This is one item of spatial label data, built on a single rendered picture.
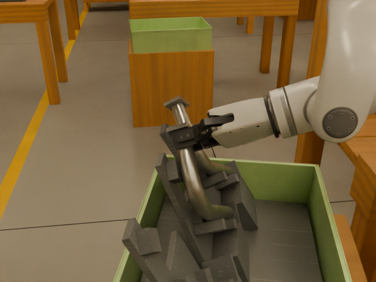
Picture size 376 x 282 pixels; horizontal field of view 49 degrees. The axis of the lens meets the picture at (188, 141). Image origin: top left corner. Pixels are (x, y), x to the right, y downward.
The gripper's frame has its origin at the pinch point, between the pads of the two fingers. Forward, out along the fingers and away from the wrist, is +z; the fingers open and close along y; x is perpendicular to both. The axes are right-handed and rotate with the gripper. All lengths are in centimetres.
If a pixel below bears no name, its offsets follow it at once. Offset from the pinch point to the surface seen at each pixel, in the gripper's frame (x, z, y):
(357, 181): 4, -31, -66
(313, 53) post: -51, -32, -87
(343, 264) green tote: 25.7, -19.8, -16.7
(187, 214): 11.7, 4.6, -6.3
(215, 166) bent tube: 0.7, 0.3, -18.9
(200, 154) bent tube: -1.1, 1.6, -13.2
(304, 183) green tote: 4.7, -16.4, -44.1
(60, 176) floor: -59, 137, -161
